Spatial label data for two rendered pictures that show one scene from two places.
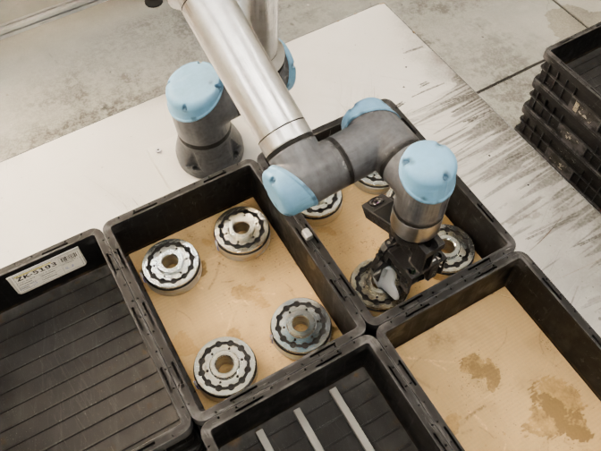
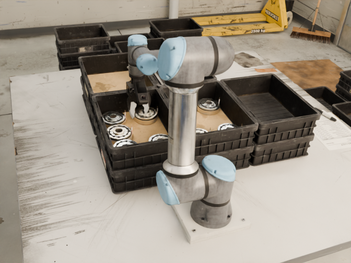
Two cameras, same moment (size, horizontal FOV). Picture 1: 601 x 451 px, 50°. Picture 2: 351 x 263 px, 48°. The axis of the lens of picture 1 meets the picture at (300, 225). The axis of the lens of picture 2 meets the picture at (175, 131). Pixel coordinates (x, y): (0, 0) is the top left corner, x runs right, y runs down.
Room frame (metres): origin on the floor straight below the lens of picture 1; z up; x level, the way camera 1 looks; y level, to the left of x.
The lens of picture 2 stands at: (1.96, 0.18, 1.79)
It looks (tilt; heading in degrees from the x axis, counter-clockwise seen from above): 35 degrees down; 187
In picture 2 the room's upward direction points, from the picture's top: 4 degrees clockwise
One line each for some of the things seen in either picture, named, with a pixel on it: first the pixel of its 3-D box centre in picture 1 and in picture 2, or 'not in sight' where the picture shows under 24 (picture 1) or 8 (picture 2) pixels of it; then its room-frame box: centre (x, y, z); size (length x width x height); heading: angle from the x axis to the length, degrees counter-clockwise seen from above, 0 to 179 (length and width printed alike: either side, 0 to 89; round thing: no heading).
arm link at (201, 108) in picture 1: (200, 101); (215, 177); (0.92, 0.20, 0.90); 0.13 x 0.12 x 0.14; 121
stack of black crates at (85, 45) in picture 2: not in sight; (83, 58); (-0.93, -0.98, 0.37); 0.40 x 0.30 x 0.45; 120
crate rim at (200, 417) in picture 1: (228, 277); (205, 107); (0.51, 0.12, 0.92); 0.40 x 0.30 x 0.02; 29
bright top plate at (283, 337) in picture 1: (300, 325); not in sight; (0.45, 0.00, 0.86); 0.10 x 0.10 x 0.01
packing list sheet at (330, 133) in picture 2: not in sight; (328, 128); (0.21, 0.73, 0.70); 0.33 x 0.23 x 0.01; 30
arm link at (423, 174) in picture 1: (423, 182); (137, 50); (0.53, -0.17, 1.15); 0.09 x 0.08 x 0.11; 31
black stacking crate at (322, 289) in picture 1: (232, 291); (204, 117); (0.51, 0.12, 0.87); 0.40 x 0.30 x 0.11; 29
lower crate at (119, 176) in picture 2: not in sight; (137, 148); (0.65, -0.14, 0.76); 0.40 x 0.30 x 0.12; 29
